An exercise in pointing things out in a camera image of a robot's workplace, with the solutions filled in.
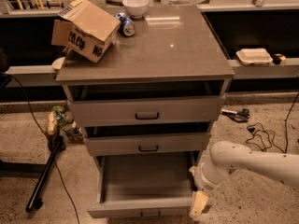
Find blue soda can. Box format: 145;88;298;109
115;12;135;36

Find black power adapter with cable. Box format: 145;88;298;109
246;96;298;153

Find grey middle drawer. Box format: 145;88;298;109
84;121;211;156

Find colourful snack bag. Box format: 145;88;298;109
46;105;83;143

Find black scissors on floor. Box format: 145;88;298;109
221;109;249;123

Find grey drawer cabinet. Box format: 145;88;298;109
55;5;235;161

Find grey bottom drawer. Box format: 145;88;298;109
89;152;197;218

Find black stand leg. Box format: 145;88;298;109
25;135;64;213

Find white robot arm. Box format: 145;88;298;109
189;141;299;220

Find white foam takeout container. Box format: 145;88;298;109
235;49;273;65

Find black cable on left floor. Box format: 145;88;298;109
0;72;81;224

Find brown cardboard box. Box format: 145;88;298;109
51;0;121;63

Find grey drawer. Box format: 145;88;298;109
68;80;224;127
84;121;211;156
89;152;197;218

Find small yellow black object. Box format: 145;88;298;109
272;53;286;64

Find white bowl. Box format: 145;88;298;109
122;0;150;19

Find grey top drawer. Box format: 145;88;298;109
68;80;224;127

